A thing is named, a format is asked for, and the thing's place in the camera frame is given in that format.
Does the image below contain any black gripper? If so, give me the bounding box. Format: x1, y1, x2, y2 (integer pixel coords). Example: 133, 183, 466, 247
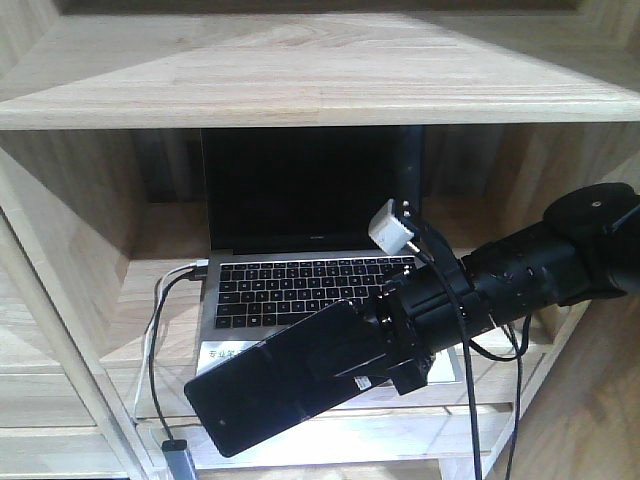
304, 267, 461, 395

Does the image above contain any black smartphone pink edge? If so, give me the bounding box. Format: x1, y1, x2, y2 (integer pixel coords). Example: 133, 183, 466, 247
184, 306, 378, 457

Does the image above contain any silver laptop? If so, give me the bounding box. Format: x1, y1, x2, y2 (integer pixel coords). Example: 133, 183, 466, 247
193, 124, 464, 399

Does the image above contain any grey usb hub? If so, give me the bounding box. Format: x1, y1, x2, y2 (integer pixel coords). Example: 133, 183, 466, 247
161, 439, 199, 480

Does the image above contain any wooden shelf unit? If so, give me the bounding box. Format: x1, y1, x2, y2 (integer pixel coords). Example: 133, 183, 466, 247
1, 1, 639, 479

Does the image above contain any black camera cable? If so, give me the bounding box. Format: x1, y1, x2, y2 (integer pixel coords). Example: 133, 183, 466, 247
402, 209, 534, 480

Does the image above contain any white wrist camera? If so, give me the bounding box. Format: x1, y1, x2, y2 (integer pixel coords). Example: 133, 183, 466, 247
368, 199, 415, 255

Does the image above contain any black laptop cable right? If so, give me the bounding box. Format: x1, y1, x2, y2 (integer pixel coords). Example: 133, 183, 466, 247
502, 322, 524, 480

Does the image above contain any black laptop cable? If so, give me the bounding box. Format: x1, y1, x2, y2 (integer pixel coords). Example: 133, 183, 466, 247
502, 322, 524, 480
148, 269, 207, 444

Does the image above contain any white laptop cable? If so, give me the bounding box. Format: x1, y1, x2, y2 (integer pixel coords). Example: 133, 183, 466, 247
132, 259, 209, 424

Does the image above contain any black laptop cable left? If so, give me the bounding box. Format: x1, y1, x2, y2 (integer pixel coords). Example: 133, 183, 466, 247
148, 269, 207, 444

